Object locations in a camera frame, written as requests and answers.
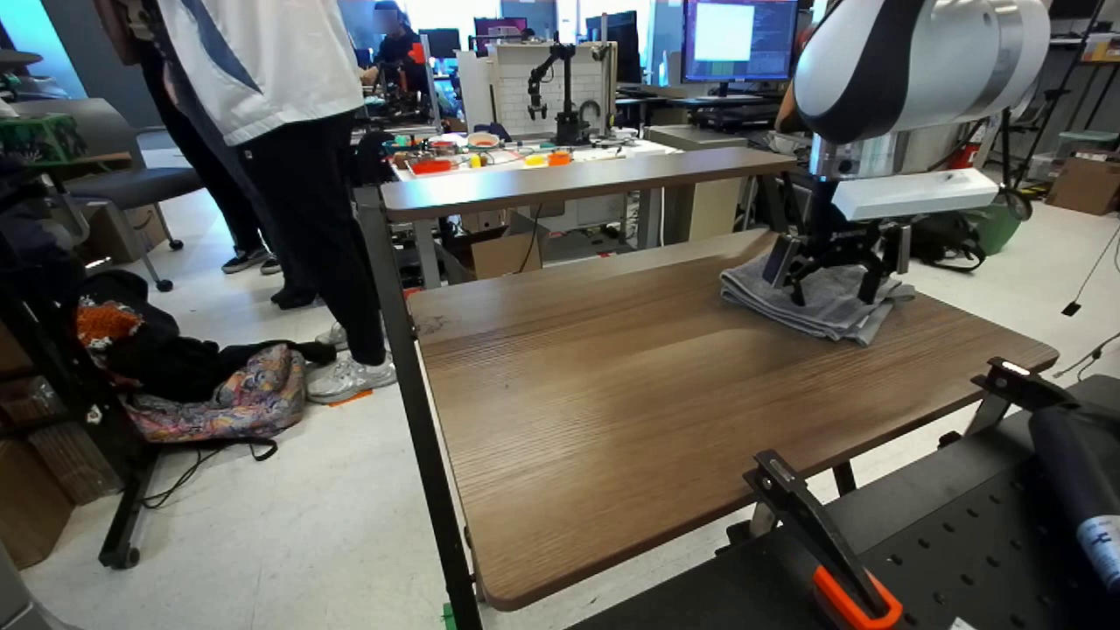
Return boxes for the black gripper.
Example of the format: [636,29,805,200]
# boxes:
[764,214,915,312]

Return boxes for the gray towel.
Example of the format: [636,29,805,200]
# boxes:
[717,249,920,349]

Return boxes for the green bin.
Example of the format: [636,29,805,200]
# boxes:
[969,190,1032,258]

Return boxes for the black orange bar clamp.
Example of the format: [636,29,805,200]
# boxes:
[741,450,911,630]
[964,358,1086,443]

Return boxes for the black tripod leg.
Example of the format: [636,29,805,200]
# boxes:
[1058,218,1120,324]

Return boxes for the large computer monitor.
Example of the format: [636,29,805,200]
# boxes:
[680,0,805,92]

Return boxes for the gray work table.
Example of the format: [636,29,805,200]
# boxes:
[376,144,805,290]

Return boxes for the black perforated board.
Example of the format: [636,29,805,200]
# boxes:
[572,373,1120,630]

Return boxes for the dark computer monitor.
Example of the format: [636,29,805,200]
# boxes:
[581,9,649,88]

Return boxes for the cardboard box under table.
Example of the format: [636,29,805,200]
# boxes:
[444,226,550,283]

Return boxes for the white backdrop panel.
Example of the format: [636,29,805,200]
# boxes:
[487,40,624,139]

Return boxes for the seated person in background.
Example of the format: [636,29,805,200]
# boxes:
[368,0,439,114]

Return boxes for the person in white shirt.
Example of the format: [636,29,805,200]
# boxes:
[150,0,403,409]

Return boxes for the colourful patterned backpack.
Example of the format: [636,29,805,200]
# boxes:
[120,340,315,450]

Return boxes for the person in dark trousers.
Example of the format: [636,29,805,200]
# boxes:
[94,0,321,314]

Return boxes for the black clothes pile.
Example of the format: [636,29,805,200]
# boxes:
[78,268,342,403]

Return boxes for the gray office chair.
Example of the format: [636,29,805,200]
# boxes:
[61,160,210,298]

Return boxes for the orange cloth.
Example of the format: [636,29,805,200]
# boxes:
[74,298,146,349]

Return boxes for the large brown cardboard box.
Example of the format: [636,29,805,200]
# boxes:
[0,432,78,570]

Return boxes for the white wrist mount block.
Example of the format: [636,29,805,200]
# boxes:
[830,166,1006,229]

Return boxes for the black cylindrical post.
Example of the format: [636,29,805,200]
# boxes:
[1025,400,1120,604]

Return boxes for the black table frame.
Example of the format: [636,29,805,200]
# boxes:
[350,183,487,630]

